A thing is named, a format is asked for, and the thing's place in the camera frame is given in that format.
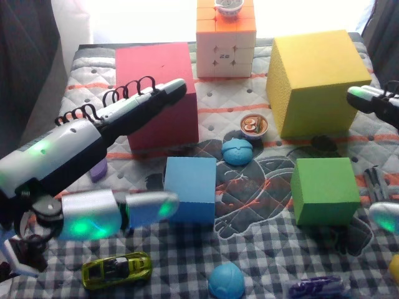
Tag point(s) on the green foam cube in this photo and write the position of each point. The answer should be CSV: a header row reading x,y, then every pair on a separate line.
x,y
324,187

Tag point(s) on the orange and white puzzle cube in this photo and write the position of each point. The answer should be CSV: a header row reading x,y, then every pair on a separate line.
x,y
224,53

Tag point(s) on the lime green toy car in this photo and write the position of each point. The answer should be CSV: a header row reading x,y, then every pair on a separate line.
x,y
118,269

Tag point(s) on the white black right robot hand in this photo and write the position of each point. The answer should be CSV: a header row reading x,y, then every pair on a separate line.
x,y
361,99

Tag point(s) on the small purple block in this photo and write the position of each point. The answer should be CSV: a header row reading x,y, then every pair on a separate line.
x,y
99,171

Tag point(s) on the small white patterned bowl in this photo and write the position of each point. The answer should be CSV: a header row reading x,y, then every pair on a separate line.
x,y
229,7

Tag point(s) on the toy ramen bowl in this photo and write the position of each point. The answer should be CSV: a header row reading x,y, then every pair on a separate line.
x,y
253,125

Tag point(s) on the large red foam block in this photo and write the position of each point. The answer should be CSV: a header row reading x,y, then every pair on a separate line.
x,y
149,62

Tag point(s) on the dark curtain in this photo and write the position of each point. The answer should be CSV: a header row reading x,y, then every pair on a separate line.
x,y
22,46
383,31

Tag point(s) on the small yellow toy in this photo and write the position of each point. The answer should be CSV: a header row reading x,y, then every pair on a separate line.
x,y
394,268

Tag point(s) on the blue foam cube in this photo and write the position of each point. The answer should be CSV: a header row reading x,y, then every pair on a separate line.
x,y
190,180

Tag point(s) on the large yellow foam block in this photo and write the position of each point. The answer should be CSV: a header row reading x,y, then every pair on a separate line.
x,y
315,62

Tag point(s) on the blue half-sphere shell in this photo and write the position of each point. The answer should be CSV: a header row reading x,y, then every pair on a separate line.
x,y
237,152
226,281

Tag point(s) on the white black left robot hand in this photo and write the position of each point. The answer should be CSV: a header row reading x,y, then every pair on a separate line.
x,y
62,149

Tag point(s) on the grey quilt with bear print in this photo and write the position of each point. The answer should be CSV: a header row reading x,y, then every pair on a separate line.
x,y
249,249

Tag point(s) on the purple toy car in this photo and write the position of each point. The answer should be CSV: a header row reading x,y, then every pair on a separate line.
x,y
315,286

